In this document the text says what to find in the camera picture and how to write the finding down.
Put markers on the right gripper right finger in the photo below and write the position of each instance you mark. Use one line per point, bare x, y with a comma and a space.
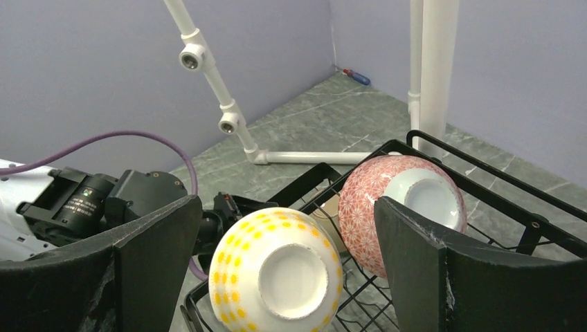
443, 280

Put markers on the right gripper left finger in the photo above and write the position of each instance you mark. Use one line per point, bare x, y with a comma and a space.
124, 279

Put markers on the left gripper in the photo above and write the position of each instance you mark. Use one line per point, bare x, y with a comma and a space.
227, 210

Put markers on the blue yellow patterned bowl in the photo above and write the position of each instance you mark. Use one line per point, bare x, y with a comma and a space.
275, 270

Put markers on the red patterned bowl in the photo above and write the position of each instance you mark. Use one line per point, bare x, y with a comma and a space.
410, 187

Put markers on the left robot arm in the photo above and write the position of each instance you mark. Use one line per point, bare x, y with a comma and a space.
47, 208

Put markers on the red blue screwdriver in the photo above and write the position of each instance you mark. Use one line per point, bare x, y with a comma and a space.
357, 77

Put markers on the black wire dish rack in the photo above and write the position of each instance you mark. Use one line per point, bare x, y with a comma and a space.
366, 304

